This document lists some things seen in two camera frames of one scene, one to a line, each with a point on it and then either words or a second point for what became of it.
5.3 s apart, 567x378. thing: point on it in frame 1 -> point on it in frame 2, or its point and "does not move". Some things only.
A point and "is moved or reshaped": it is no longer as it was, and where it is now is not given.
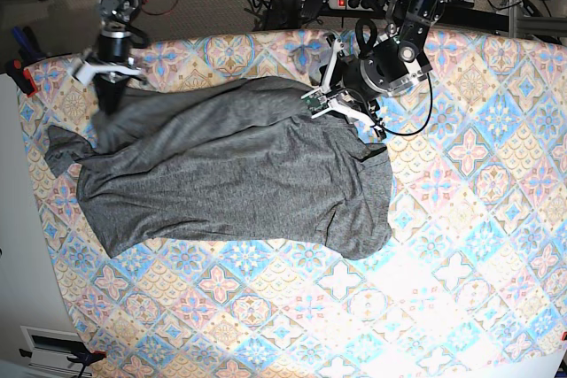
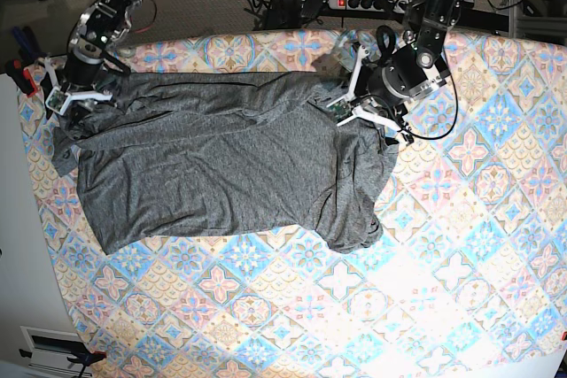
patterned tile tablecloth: (470, 283) does not move
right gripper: (114, 64) -> (73, 81)
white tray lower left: (50, 350) does not move
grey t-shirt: (227, 164) is moved or reshaped
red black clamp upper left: (23, 77) does not move
